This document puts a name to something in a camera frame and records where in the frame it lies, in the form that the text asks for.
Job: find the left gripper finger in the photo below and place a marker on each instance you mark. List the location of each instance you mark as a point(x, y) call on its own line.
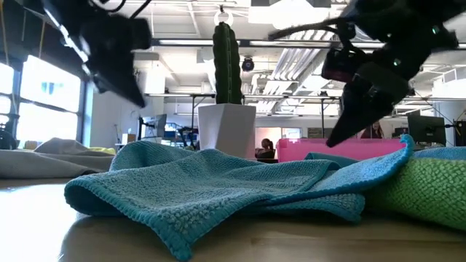
point(120, 89)

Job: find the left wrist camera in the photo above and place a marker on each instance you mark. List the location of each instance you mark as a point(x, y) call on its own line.
point(141, 33)

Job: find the computer monitor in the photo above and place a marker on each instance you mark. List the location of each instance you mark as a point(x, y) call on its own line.
point(160, 125)
point(426, 129)

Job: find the white faceted plant pot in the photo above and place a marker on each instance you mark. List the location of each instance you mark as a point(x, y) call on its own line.
point(227, 127)

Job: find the green cactus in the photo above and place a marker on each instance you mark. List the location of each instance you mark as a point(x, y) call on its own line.
point(227, 62)

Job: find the black desk frame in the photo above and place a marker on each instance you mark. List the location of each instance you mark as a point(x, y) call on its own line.
point(273, 97)

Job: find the grey microfiber towel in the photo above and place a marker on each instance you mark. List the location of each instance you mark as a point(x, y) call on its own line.
point(54, 160)

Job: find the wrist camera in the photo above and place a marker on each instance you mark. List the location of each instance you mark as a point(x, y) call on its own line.
point(141, 33)
point(340, 65)

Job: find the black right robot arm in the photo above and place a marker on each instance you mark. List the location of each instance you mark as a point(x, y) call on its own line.
point(393, 14)

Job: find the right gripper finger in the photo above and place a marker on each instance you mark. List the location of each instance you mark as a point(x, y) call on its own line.
point(371, 105)

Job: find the black office chair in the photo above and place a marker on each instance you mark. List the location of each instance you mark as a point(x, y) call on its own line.
point(7, 140)

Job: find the black ceiling spotlight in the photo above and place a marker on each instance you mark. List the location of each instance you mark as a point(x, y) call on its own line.
point(248, 64)

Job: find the pink plastic bin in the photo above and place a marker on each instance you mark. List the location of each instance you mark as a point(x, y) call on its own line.
point(309, 149)

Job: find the green microfiber towel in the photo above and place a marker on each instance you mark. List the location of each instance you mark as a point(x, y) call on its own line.
point(429, 189)

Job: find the long ceiling light bar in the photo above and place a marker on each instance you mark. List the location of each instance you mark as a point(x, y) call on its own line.
point(185, 42)

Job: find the person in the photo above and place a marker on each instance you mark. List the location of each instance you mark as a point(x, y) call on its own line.
point(375, 131)
point(265, 147)

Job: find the yellow microfiber towel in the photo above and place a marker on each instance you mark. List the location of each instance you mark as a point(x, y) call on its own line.
point(102, 150)

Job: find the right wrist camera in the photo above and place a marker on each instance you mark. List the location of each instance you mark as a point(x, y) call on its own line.
point(340, 65)

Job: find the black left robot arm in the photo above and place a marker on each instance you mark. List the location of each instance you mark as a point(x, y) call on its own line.
point(73, 14)

